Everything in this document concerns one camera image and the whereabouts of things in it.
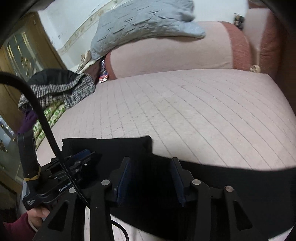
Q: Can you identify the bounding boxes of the black pants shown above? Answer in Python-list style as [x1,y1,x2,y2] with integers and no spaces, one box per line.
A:
[62,136,295,240]

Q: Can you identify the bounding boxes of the left hand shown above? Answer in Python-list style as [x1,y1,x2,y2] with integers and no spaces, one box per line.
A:
[27,207,50,230]

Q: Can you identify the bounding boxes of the purple cloth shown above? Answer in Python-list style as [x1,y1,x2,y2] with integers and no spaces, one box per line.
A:
[17,109,38,135]

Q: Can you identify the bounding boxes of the green patterned folded blanket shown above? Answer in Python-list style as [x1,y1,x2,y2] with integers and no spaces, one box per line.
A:
[32,101,67,149]

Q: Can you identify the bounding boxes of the houndstooth grey coat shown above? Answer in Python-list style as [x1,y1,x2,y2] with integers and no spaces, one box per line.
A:
[27,69,95,109]

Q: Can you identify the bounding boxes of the red blue small packet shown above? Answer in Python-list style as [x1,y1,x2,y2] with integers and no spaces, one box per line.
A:
[99,60,109,83]

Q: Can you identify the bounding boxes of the wooden glass cabinet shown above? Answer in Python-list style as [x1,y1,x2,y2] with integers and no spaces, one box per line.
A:
[1,13,66,193]

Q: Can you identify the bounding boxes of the pink sofa back cushion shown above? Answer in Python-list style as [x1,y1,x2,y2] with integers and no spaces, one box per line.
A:
[105,22,251,80]

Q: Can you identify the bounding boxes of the grey quilted pillow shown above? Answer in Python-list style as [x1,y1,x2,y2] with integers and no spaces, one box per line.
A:
[90,1,206,61]

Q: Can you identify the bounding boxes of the black cable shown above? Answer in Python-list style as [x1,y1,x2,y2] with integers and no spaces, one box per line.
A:
[0,71,130,241]

